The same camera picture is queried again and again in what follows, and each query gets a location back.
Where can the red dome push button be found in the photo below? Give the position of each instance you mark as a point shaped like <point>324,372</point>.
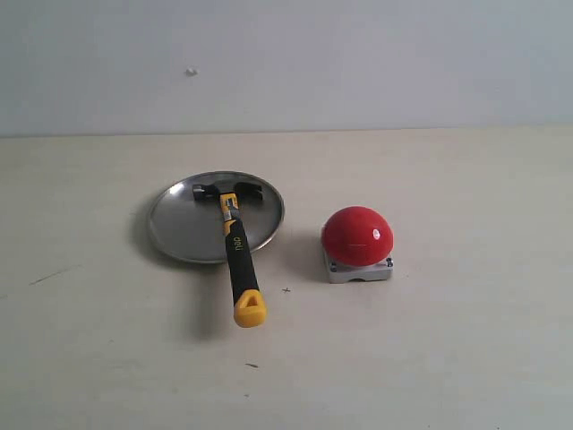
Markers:
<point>357,243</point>

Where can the black and yellow claw hammer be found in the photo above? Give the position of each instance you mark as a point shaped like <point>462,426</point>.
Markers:
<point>249,306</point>

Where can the round stainless steel plate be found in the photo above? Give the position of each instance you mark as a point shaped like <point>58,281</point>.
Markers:
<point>191,231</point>

